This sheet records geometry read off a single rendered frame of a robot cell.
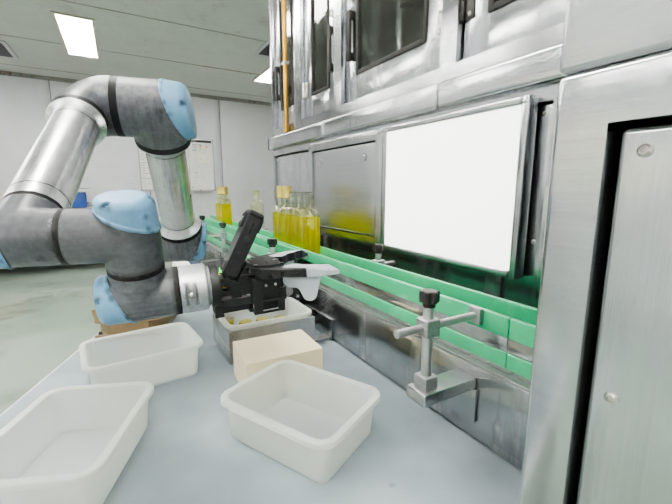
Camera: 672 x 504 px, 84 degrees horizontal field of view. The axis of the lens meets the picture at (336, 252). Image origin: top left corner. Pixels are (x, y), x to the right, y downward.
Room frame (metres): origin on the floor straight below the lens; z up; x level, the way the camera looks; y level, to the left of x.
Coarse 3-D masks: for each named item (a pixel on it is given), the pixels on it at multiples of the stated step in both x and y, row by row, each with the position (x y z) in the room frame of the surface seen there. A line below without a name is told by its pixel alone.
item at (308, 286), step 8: (288, 264) 0.60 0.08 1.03; (296, 264) 0.60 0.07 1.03; (304, 264) 0.60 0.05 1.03; (312, 264) 0.60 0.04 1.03; (320, 264) 0.60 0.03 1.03; (328, 264) 0.60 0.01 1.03; (312, 272) 0.58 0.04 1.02; (320, 272) 0.58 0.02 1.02; (328, 272) 0.58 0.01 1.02; (336, 272) 0.59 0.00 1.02; (288, 280) 0.59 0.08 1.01; (296, 280) 0.59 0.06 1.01; (304, 280) 0.59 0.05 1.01; (312, 280) 0.59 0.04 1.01; (320, 280) 0.59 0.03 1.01; (304, 288) 0.59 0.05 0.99; (312, 288) 0.59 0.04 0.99; (304, 296) 0.59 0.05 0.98; (312, 296) 0.59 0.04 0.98
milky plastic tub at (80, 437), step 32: (96, 384) 0.59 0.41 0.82; (128, 384) 0.59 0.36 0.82; (32, 416) 0.51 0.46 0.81; (64, 416) 0.57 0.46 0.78; (96, 416) 0.57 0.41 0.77; (128, 416) 0.50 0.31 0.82; (0, 448) 0.45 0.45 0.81; (32, 448) 0.50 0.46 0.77; (64, 448) 0.52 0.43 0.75; (96, 448) 0.52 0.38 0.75; (128, 448) 0.50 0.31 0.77; (0, 480) 0.38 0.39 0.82; (32, 480) 0.38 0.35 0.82; (64, 480) 0.38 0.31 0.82; (96, 480) 0.40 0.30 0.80
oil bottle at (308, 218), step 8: (304, 208) 1.19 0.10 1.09; (312, 208) 1.19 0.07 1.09; (304, 216) 1.17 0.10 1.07; (312, 216) 1.18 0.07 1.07; (304, 224) 1.17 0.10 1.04; (312, 224) 1.18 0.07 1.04; (304, 232) 1.17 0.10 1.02; (312, 232) 1.18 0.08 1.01; (304, 240) 1.17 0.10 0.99; (312, 240) 1.18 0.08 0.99; (304, 248) 1.17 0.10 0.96; (312, 248) 1.18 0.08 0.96
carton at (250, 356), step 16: (272, 336) 0.79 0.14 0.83; (288, 336) 0.79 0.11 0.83; (304, 336) 0.79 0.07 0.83; (240, 352) 0.71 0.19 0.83; (256, 352) 0.71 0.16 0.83; (272, 352) 0.71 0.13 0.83; (288, 352) 0.71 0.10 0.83; (304, 352) 0.71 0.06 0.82; (320, 352) 0.73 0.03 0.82; (240, 368) 0.70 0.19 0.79; (256, 368) 0.67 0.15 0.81; (320, 368) 0.73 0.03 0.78
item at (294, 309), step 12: (288, 300) 1.04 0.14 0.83; (240, 312) 0.98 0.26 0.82; (252, 312) 0.99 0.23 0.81; (276, 312) 1.03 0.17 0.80; (288, 312) 1.03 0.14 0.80; (300, 312) 0.96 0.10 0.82; (228, 324) 0.82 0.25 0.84; (240, 324) 0.82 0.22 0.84; (252, 324) 0.83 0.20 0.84; (264, 324) 0.85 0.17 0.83
